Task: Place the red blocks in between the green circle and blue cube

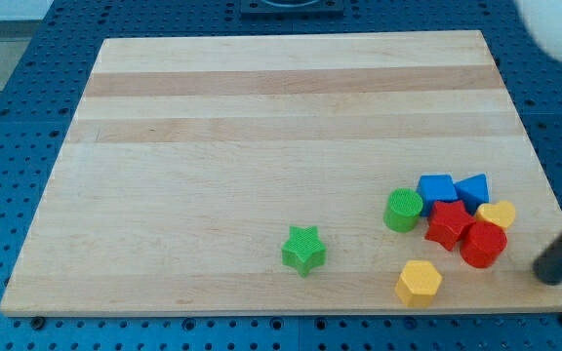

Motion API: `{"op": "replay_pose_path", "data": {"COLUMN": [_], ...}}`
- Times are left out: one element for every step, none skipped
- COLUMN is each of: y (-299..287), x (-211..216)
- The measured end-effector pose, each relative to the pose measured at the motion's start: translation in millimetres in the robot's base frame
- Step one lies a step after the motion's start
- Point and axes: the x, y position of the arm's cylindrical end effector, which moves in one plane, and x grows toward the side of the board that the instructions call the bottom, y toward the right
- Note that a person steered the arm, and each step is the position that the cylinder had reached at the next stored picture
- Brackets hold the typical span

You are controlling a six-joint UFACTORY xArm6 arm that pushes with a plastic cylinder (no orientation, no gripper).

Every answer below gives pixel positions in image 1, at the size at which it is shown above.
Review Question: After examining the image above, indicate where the green cylinder block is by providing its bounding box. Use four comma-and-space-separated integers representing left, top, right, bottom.
383, 188, 423, 233

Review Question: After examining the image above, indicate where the black mounting plate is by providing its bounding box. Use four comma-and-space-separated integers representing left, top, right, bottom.
239, 0, 344, 18

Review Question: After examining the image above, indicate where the blue triangle block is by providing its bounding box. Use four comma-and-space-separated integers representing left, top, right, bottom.
454, 174, 490, 215

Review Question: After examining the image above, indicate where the green star block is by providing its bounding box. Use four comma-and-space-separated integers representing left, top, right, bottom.
281, 226, 327, 278

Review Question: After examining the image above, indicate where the red star block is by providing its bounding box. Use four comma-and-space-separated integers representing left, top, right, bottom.
424, 200, 476, 252

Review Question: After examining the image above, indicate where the blue cube block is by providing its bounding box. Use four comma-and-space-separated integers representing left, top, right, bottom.
416, 175, 459, 216

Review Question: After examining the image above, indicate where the light wooden board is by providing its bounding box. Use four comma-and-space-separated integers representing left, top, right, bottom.
0, 30, 562, 317

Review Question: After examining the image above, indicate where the yellow hexagon block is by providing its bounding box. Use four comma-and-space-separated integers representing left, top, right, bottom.
394, 260, 443, 308

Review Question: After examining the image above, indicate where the yellow heart block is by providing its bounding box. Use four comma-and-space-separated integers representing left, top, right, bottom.
474, 201, 516, 230

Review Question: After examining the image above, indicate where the red cylinder block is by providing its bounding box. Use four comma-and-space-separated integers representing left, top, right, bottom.
460, 221, 507, 268

